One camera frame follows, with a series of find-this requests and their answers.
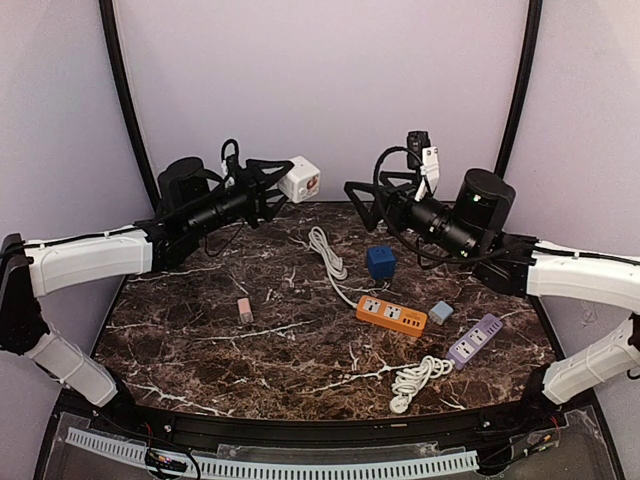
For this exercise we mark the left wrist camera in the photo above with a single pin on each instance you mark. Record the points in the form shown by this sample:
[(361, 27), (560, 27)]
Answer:
[(230, 162)]

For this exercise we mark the black frame post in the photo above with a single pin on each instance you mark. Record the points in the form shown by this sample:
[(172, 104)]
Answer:
[(127, 107), (527, 55)]

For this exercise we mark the white slotted cable duct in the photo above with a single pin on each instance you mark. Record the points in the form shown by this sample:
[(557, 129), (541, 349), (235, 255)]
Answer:
[(244, 462)]

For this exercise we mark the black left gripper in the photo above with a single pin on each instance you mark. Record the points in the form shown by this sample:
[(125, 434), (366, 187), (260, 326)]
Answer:
[(256, 180)]

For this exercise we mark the small circuit board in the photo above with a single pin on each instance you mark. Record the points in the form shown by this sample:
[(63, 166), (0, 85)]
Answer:
[(163, 462)]

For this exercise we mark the pink wall charger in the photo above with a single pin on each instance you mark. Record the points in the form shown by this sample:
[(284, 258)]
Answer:
[(245, 311)]

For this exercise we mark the white cube socket adapter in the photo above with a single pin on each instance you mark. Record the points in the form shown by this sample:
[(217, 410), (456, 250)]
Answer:
[(302, 182)]

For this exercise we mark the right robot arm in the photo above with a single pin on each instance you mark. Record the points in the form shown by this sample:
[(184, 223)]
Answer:
[(471, 233)]

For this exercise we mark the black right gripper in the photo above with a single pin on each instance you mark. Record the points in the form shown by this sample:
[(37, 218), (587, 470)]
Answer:
[(400, 197)]

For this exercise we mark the purple power strip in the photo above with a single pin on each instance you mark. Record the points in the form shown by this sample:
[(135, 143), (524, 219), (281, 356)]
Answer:
[(475, 339)]

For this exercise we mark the light blue wall charger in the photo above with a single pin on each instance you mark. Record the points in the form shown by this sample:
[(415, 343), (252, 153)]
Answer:
[(440, 313)]

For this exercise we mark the black front rail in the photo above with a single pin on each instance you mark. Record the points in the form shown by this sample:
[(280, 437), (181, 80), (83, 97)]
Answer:
[(480, 427)]

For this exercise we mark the blue cube socket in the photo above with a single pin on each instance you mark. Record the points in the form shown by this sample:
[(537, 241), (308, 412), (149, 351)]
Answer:
[(381, 262)]

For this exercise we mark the orange power strip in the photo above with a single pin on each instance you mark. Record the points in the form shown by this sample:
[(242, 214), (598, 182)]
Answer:
[(391, 316)]

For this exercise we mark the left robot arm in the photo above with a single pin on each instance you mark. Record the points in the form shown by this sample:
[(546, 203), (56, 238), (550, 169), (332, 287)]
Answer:
[(194, 203)]

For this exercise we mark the right black frame post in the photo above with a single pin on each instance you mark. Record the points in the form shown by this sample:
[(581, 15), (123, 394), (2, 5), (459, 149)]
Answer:
[(527, 55)]

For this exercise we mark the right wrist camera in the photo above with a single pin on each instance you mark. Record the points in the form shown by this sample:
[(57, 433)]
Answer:
[(423, 159)]

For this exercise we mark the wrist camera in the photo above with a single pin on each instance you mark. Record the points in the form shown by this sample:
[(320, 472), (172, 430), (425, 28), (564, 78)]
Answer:
[(230, 162), (423, 159)]

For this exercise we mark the left black frame post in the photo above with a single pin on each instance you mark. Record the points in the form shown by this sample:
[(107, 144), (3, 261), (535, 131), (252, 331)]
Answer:
[(127, 107)]

